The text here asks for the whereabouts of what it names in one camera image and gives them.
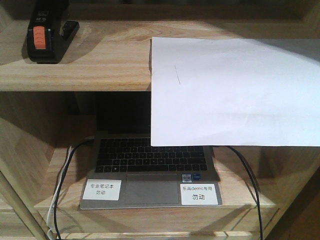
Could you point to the white label sticker right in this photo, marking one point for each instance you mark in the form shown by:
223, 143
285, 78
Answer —
198, 195

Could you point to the white paper sheet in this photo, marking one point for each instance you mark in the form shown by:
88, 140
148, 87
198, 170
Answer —
237, 92

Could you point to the silver laptop black keyboard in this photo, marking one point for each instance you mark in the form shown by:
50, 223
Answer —
150, 175

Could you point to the white label sticker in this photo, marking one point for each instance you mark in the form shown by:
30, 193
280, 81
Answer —
198, 195
102, 189

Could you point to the black stapler orange button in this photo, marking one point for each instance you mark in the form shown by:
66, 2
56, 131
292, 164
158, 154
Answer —
47, 37

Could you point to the white label sticker left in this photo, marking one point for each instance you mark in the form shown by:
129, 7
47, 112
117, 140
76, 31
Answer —
102, 189

